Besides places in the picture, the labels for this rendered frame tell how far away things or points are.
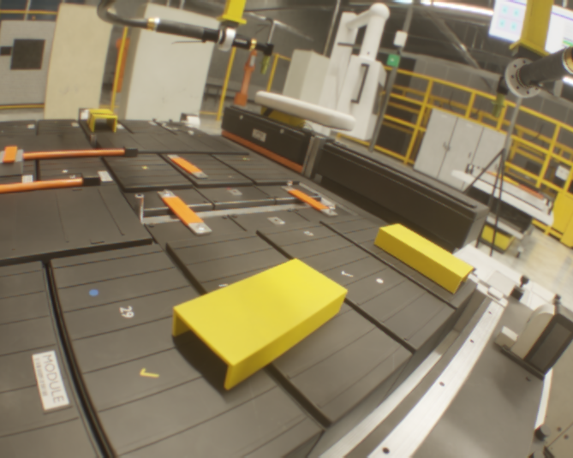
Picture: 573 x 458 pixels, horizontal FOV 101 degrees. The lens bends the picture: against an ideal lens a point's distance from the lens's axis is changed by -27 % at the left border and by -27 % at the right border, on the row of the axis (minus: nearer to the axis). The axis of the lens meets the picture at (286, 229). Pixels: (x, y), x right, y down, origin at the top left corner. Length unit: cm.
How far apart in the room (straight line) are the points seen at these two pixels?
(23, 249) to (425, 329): 46
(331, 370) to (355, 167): 59
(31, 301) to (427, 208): 68
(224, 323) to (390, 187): 57
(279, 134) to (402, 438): 86
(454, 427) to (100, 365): 44
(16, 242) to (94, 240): 10
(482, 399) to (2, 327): 62
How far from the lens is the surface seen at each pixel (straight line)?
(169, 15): 503
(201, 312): 26
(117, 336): 28
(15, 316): 31
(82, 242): 39
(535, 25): 80
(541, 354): 73
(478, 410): 56
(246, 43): 115
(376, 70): 333
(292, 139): 94
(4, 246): 40
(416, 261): 52
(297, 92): 665
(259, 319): 26
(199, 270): 36
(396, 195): 74
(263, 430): 24
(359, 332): 34
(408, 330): 38
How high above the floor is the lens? 121
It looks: 24 degrees down
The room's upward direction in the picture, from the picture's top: 15 degrees clockwise
